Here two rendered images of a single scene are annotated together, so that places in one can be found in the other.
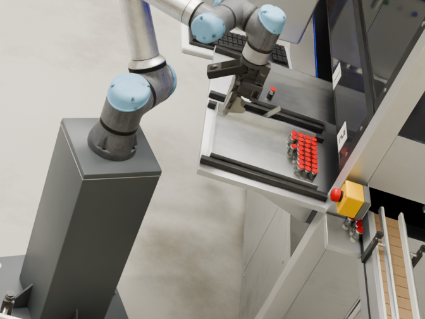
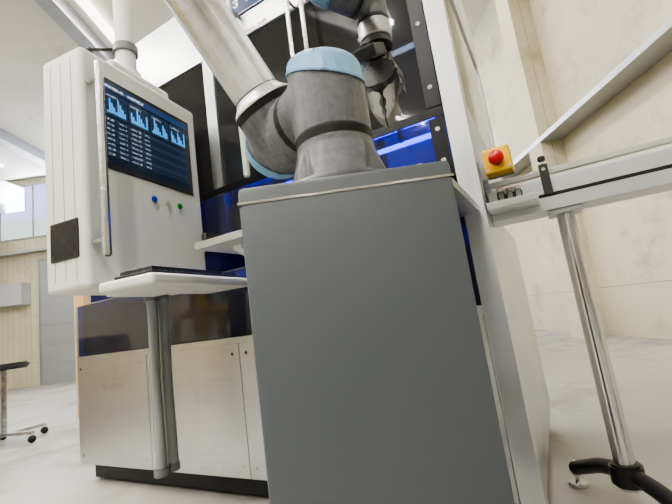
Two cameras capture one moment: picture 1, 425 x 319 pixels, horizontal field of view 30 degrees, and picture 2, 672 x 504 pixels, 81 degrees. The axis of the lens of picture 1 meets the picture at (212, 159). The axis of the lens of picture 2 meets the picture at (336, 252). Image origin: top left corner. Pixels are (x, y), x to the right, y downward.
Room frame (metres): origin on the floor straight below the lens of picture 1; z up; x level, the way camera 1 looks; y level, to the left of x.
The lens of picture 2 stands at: (1.51, 0.75, 0.63)
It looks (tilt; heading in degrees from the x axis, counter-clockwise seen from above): 9 degrees up; 309
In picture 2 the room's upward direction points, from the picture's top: 8 degrees counter-clockwise
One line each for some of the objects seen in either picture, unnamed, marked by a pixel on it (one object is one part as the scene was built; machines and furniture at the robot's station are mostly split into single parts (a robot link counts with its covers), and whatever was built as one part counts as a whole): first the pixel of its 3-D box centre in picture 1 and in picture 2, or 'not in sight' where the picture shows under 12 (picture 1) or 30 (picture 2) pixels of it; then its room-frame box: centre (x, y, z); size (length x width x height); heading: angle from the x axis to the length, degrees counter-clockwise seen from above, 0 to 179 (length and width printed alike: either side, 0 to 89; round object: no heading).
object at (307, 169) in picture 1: (305, 157); not in sight; (2.03, -0.26, 0.91); 0.18 x 0.02 x 0.05; 10
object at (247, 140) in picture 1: (264, 146); not in sight; (2.00, -0.13, 0.90); 0.34 x 0.26 x 0.04; 100
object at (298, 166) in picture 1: (298, 155); not in sight; (2.02, -0.24, 0.91); 0.18 x 0.02 x 0.05; 10
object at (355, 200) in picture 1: (352, 199); (498, 162); (1.80, -0.41, 1.00); 0.08 x 0.07 x 0.07; 101
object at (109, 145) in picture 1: (116, 131); (338, 171); (1.85, 0.30, 0.84); 0.15 x 0.15 x 0.10
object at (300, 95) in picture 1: (298, 95); not in sight; (2.36, -0.18, 0.90); 0.34 x 0.26 x 0.04; 101
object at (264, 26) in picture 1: (266, 28); (368, 5); (1.90, 0.01, 1.33); 0.09 x 0.08 x 0.11; 74
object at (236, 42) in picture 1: (239, 44); (185, 276); (2.66, 0.08, 0.82); 0.40 x 0.14 x 0.02; 108
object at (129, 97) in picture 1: (127, 100); (325, 101); (1.85, 0.30, 0.96); 0.13 x 0.12 x 0.14; 164
